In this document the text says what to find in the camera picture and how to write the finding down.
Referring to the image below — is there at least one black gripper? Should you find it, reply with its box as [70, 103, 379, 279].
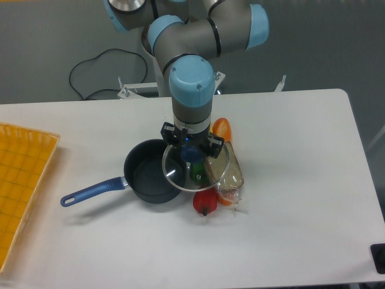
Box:
[161, 122, 224, 158]

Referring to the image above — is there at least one glass lid with blue knob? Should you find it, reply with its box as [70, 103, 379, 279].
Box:
[161, 144, 230, 193]

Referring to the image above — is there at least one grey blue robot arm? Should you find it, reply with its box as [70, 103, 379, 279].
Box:
[105, 1, 270, 163]

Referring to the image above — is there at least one orange bell pepper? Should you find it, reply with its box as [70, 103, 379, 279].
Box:
[212, 117, 232, 141]

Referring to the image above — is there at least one green bell pepper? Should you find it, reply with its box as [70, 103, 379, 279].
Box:
[189, 162, 209, 186]

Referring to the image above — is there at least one wrapped bread slice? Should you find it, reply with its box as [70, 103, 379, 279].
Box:
[205, 141, 244, 211]

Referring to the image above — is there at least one red bell pepper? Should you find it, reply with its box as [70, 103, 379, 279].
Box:
[193, 188, 217, 216]

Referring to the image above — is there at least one small orange pepper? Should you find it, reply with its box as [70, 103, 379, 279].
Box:
[217, 193, 233, 206]

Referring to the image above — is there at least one yellow plastic basket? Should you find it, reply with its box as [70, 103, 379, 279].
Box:
[1, 123, 60, 272]

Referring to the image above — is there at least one black corner device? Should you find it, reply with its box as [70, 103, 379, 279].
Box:
[370, 243, 385, 275]

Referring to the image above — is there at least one dark saucepan with blue handle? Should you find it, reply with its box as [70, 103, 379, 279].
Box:
[60, 139, 180, 207]

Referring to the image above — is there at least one white table bracket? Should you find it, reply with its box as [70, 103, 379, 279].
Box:
[274, 75, 286, 92]

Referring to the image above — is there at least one black floor cable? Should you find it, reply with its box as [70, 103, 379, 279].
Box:
[69, 48, 149, 101]

